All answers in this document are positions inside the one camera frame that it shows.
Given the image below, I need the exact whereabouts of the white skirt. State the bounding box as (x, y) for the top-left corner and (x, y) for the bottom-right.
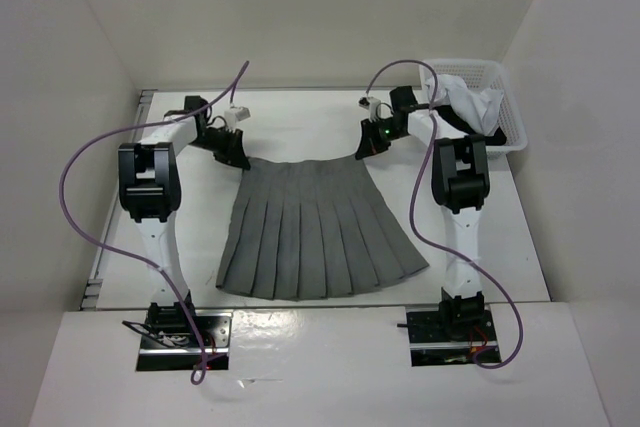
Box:
(423, 74), (505, 137)

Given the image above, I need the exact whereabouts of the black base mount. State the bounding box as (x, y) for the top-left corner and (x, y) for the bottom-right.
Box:
(396, 308), (502, 367)
(122, 310), (235, 372)

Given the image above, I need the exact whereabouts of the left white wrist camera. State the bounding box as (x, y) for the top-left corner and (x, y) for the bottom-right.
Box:
(223, 105), (251, 130)

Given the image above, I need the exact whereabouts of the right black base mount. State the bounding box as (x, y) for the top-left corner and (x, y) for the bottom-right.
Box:
(396, 308), (502, 367)

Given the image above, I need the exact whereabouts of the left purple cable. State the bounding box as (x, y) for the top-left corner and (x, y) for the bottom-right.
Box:
(58, 60), (250, 386)

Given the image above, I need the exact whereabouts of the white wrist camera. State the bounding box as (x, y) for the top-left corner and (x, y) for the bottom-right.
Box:
(358, 96), (382, 122)
(223, 105), (251, 130)

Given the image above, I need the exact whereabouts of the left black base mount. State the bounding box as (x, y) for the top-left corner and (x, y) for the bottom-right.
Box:
(122, 310), (235, 372)

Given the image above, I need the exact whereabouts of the grey pleated skirt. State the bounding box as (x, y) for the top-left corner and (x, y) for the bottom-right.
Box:
(216, 156), (429, 301)

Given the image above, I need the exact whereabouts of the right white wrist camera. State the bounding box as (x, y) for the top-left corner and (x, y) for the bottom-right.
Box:
(358, 96), (382, 122)

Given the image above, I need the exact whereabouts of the black skirt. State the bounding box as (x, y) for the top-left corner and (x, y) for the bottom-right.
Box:
(435, 105), (507, 146)

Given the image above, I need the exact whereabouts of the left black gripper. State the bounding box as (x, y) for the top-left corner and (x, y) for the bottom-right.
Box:
(188, 125), (250, 170)

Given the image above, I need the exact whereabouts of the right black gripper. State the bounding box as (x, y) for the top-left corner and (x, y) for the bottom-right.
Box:
(355, 116), (406, 159)

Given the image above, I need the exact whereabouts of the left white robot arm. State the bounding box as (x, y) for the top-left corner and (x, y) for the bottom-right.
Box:
(118, 96), (250, 347)

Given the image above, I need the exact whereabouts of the white plastic laundry basket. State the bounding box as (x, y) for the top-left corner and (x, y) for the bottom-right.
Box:
(418, 57), (530, 160)

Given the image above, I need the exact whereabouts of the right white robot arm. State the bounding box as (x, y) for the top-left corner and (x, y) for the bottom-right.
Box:
(355, 86), (490, 340)

